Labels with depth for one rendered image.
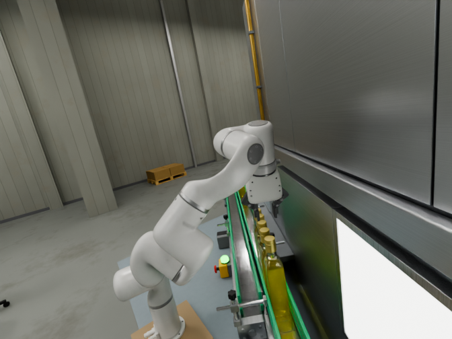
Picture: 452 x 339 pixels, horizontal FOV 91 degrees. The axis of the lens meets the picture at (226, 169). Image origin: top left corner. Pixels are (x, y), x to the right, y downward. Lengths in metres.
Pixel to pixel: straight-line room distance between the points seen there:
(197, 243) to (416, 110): 0.44
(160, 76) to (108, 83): 1.66
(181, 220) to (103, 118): 7.36
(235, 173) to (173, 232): 0.19
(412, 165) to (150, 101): 7.95
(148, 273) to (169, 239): 0.19
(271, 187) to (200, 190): 0.22
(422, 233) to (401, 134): 0.13
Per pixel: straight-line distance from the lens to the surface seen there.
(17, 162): 7.86
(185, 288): 1.31
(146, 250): 0.63
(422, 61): 0.36
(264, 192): 0.63
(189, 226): 0.52
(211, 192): 0.49
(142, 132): 7.94
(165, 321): 1.02
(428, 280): 0.39
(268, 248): 0.75
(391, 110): 0.40
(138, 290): 0.82
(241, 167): 0.46
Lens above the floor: 1.55
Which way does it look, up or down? 13 degrees down
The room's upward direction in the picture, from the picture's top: 10 degrees counter-clockwise
